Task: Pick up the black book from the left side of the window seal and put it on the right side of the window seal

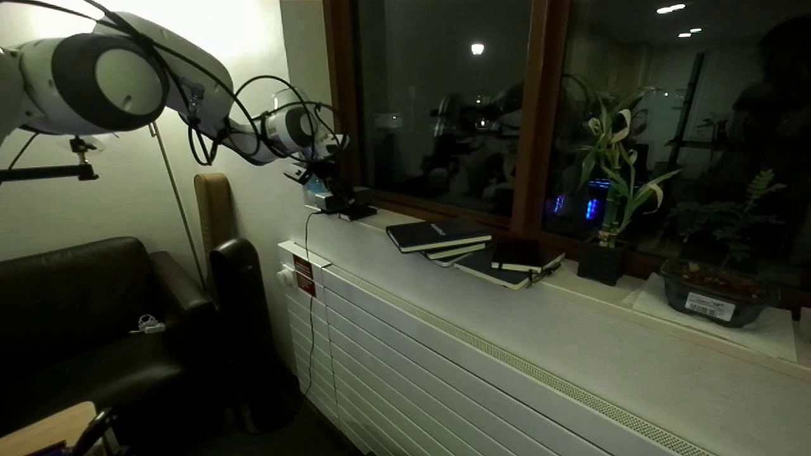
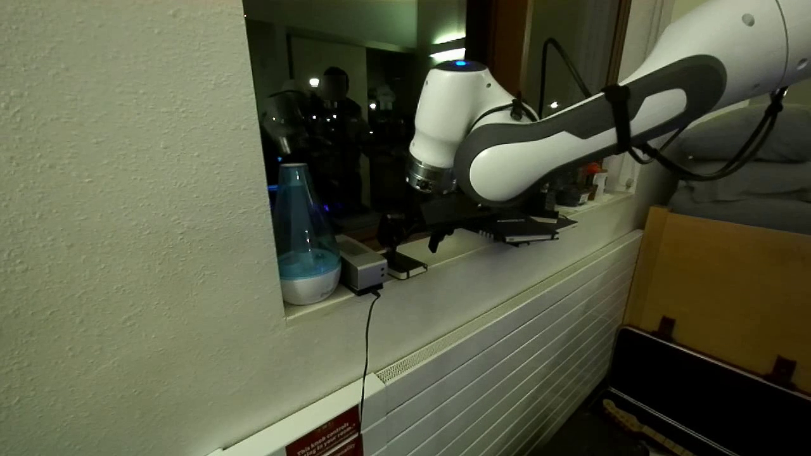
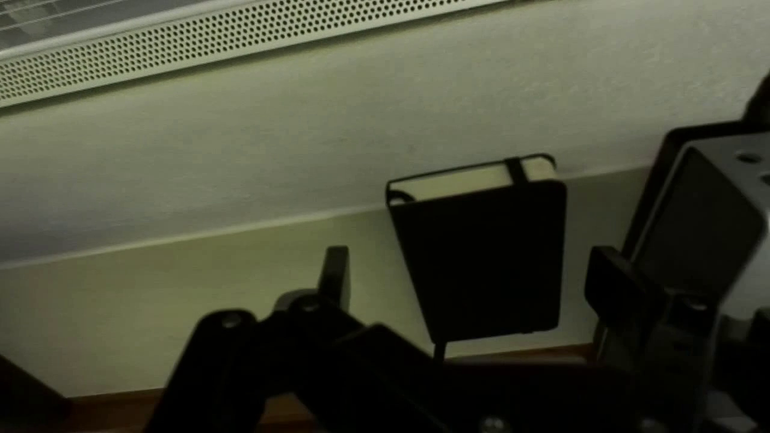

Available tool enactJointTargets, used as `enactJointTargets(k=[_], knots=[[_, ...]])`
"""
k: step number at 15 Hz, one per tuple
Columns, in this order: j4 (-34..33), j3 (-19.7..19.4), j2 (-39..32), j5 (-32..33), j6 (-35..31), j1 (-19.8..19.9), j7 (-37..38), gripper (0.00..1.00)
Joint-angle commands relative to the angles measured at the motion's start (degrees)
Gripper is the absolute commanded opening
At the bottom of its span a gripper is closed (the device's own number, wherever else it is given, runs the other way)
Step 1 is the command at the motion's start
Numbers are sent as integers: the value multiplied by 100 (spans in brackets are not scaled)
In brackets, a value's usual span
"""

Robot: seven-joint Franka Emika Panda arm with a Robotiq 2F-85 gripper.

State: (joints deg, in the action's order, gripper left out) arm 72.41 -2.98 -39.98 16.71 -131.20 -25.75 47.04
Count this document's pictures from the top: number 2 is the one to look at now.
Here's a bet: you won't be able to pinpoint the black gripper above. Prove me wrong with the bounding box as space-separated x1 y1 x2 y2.
379 188 509 257

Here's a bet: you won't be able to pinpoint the small black book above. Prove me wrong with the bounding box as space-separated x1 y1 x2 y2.
384 248 432 282

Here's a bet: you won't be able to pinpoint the grey rectangular box device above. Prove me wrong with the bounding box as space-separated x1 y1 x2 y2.
333 233 393 297

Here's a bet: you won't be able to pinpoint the blue cone-shaped humidifier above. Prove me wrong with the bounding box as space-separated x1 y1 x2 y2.
272 162 345 309

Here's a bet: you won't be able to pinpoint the white slatted radiator cover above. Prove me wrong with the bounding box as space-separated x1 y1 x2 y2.
211 228 647 456

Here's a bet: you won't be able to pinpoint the dark planter with white label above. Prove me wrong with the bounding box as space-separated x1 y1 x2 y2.
552 180 594 207

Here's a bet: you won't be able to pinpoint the small red yellow flower plant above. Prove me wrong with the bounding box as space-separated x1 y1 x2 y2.
580 162 613 204

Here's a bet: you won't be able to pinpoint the dark red warning sticker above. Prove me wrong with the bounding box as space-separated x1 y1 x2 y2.
284 406 366 456

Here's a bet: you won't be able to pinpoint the black bed drawer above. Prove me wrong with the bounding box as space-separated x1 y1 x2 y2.
604 325 811 456

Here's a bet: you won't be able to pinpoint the grey folded blanket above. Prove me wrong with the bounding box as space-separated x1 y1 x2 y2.
668 159 811 233

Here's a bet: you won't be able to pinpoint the thin black power cable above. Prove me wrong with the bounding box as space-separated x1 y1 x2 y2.
358 286 389 434

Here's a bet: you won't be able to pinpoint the brown wooden window frame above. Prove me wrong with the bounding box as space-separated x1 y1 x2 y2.
333 0 635 253

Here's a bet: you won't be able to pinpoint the black robot arm cables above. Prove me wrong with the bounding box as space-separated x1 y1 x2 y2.
541 35 793 186

